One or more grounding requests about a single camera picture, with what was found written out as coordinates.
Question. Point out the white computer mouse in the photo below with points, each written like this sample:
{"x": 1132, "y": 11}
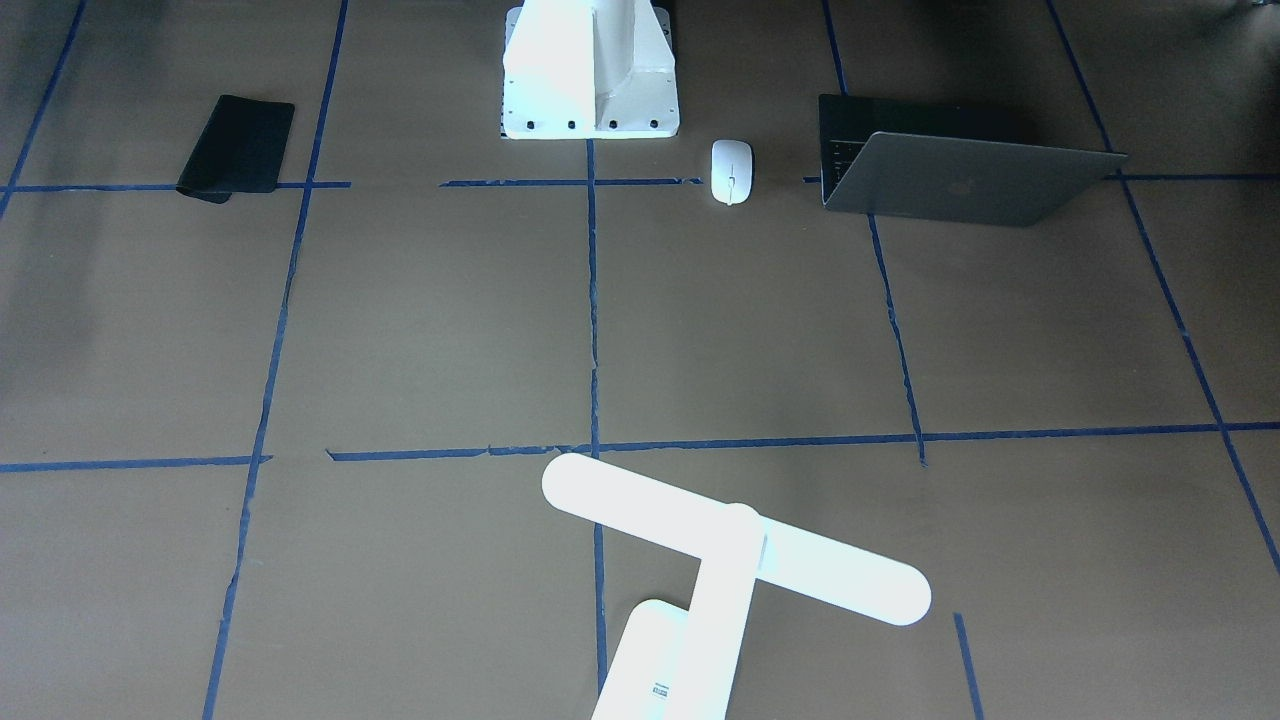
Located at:
{"x": 731, "y": 171}

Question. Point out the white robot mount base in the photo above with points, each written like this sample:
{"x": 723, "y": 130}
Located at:
{"x": 574, "y": 70}

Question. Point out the grey laptop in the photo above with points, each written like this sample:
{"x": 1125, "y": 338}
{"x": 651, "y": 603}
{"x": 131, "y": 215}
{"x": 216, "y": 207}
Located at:
{"x": 947, "y": 163}

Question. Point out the black folded mouse pad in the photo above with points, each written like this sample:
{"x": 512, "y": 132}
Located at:
{"x": 240, "y": 150}

